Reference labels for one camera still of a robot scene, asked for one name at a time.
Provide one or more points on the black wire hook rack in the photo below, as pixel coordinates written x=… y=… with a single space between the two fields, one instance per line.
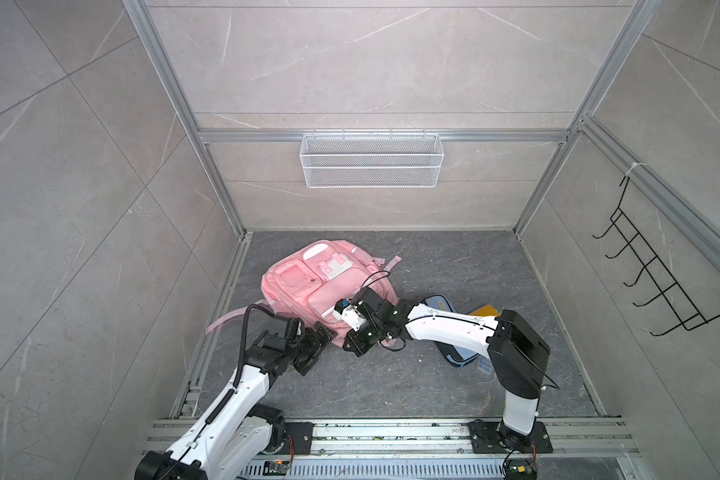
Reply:
x=685 y=313

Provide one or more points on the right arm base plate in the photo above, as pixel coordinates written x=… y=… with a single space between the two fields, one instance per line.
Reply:
x=491 y=437

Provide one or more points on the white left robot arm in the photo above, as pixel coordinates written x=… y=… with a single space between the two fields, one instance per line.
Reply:
x=237 y=426

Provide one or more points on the pink school backpack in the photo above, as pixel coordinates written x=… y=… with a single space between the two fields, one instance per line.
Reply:
x=308 y=283

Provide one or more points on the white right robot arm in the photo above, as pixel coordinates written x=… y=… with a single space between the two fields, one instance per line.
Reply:
x=518 y=354

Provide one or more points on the white wire mesh basket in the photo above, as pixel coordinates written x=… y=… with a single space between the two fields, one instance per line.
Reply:
x=371 y=160

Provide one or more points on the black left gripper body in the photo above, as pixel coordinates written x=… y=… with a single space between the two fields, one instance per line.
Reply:
x=291 y=353

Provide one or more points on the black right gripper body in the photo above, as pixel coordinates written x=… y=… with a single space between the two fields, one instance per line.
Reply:
x=377 y=326

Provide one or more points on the clear plastic eraser box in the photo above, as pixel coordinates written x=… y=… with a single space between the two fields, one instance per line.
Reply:
x=484 y=365

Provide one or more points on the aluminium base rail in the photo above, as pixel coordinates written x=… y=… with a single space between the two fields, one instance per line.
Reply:
x=446 y=438

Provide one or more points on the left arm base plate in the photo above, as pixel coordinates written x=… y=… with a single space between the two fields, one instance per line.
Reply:
x=290 y=437

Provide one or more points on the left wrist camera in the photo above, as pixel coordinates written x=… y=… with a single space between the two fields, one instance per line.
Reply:
x=281 y=334

